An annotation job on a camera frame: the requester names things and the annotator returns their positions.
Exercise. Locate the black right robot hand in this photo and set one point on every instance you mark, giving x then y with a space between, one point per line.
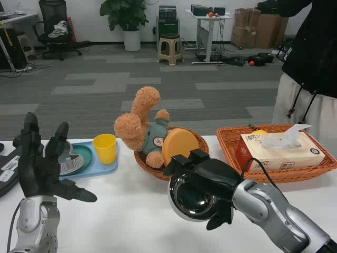
210 171

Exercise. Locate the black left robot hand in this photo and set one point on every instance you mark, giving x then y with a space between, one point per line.
37 168

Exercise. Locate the shiny metal bowl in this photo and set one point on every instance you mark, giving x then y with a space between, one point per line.
192 200

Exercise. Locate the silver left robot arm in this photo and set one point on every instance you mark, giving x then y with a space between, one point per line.
34 224

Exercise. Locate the black laptop bag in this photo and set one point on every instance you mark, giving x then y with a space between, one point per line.
6 171

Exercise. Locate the grey heart-shaped mould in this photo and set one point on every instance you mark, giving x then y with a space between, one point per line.
69 161

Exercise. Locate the orange round plate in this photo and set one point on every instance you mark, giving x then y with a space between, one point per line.
179 147

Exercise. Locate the teal round plate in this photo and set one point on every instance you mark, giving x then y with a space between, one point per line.
85 155

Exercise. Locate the yellow fruit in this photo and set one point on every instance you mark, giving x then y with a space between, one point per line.
259 132

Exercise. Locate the round wicker basket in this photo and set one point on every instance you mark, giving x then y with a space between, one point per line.
147 163

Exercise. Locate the light blue plastic tray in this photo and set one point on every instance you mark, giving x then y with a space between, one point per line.
105 168

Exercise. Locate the tissue box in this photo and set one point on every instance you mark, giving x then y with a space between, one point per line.
279 153

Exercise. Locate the yellow plastic cup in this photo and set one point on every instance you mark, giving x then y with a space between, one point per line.
105 149

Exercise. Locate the rectangular wicker basket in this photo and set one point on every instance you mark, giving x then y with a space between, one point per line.
289 174

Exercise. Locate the brown plush teddy bear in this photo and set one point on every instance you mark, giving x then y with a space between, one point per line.
142 124

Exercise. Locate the beige plastic stool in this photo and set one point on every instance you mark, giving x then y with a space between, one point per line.
171 50

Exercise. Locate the white standing desk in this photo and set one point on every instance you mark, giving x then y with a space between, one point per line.
208 34

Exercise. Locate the black office chair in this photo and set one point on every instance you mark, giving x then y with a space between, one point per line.
56 29

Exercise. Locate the person in black jacket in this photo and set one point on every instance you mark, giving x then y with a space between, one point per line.
310 66

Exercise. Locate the stack of cardboard boxes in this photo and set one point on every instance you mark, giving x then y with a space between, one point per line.
256 29

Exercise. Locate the black cabinet with equipment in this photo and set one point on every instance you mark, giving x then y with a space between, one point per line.
167 23

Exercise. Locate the potted green plant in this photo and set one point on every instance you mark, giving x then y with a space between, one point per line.
126 18

